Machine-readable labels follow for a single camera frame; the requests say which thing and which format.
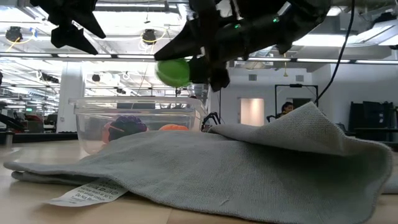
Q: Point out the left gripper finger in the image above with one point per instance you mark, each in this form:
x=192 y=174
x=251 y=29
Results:
x=88 y=25
x=73 y=39

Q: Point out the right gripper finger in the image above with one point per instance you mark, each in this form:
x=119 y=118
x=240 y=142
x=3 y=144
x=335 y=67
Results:
x=192 y=40
x=214 y=74

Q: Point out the green toy lime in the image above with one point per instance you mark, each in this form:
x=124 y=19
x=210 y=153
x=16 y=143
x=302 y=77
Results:
x=172 y=73

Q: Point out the orange toy fruit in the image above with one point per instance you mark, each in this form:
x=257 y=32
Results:
x=173 y=127

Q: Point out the purple toy grapes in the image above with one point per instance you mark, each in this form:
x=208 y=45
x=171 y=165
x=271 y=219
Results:
x=129 y=126

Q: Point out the background black robot arm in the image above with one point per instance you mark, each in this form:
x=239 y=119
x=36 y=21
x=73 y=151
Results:
x=211 y=119

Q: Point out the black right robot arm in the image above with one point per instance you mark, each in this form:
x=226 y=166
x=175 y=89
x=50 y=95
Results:
x=315 y=14

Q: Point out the clear plastic tupperware container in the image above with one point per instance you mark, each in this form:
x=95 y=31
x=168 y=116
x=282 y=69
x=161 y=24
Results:
x=140 y=104

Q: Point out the white pillar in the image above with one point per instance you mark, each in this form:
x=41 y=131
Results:
x=71 y=90

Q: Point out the lit doorway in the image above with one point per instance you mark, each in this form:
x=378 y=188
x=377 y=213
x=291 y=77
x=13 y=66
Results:
x=252 y=112

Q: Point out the long LED light bar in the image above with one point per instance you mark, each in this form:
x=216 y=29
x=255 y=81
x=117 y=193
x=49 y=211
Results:
x=326 y=60

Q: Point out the person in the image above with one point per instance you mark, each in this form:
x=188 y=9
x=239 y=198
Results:
x=287 y=108

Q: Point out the grey knitted cloth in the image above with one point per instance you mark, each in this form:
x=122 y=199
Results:
x=217 y=171

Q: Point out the black shelving unit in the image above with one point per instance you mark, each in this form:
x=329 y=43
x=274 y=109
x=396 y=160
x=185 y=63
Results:
x=373 y=121

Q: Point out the black ceiling camera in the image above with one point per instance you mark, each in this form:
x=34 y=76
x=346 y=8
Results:
x=14 y=33
x=149 y=35

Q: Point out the black background rig frame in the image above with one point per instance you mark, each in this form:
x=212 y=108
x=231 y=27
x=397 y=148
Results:
x=295 y=85

